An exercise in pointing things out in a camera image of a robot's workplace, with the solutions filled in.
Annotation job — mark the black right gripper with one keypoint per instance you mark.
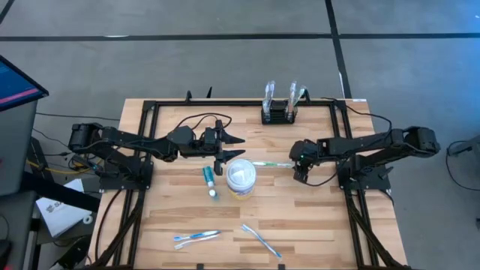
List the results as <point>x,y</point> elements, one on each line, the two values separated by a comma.
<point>302,172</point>

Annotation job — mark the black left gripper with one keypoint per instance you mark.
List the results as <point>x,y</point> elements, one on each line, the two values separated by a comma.
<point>212,142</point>

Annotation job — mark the Lysol disinfecting wipes canister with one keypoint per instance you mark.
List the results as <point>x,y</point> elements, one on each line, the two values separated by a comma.
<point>241,176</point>

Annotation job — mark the green white toothbrush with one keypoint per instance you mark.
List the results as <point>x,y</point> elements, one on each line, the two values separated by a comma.
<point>268,164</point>

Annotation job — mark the teal mouthwash bottle white cap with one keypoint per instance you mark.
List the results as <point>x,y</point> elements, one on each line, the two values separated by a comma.
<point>208,174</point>
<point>213,193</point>

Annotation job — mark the pale toothbrush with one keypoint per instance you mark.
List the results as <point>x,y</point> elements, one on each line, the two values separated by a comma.
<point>292,92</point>
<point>266,95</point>
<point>272,90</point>

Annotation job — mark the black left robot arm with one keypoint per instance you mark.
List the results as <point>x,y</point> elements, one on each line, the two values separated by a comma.
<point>131,138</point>

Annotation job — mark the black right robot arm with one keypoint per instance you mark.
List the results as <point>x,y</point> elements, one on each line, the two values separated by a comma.
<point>360,144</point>

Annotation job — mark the white table label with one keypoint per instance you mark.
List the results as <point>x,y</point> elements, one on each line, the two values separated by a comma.
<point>359,100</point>

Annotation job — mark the white toothbrush orange grip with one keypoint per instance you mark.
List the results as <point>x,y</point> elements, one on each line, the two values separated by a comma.
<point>197,242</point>

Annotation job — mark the white tape roll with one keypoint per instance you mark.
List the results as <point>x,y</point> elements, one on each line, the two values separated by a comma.
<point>84,219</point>

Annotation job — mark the grey stand foot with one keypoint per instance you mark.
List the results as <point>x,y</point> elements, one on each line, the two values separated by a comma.
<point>468,146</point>

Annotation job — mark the black beam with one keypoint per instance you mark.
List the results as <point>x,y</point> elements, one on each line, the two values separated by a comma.
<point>56,191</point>

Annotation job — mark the white paper booklet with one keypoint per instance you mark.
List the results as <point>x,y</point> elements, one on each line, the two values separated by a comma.
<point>60,217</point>

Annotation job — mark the black floor object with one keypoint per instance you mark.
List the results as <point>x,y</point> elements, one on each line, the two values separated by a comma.
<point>77,251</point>

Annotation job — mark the grey cabinet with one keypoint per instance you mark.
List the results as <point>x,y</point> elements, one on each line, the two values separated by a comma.
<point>15,150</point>

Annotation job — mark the blue screen monitor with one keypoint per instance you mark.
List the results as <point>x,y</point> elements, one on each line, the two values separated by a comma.
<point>15,86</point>

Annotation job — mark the black aluminium table frame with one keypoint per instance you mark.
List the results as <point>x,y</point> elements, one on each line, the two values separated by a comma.
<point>232,102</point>

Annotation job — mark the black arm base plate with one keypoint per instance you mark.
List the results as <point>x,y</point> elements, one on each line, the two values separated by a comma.
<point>112,183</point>
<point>375,182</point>

